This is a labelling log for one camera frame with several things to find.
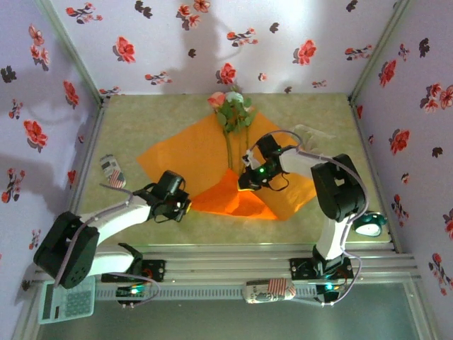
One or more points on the orange wrapping paper sheet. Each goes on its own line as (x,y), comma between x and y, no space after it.
(177,156)

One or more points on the white printed ribbon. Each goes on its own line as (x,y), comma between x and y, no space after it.
(308,131)

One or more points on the small deep pink fake rose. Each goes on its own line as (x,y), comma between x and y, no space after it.
(252,111)

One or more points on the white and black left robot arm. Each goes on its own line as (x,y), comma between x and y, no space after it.
(117,219)

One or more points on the teal calculator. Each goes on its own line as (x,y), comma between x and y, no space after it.
(76,304)

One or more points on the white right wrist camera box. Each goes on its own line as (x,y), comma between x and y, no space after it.
(249,159)

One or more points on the aluminium frame cross rail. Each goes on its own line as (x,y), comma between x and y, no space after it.
(198,267)

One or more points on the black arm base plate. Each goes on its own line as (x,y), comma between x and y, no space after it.
(157,269)
(301,269)

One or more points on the aluminium side rail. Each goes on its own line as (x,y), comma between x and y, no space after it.
(92,141)
(363,141)

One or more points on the aluminium corner post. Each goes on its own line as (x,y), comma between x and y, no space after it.
(74,53)
(377,53)

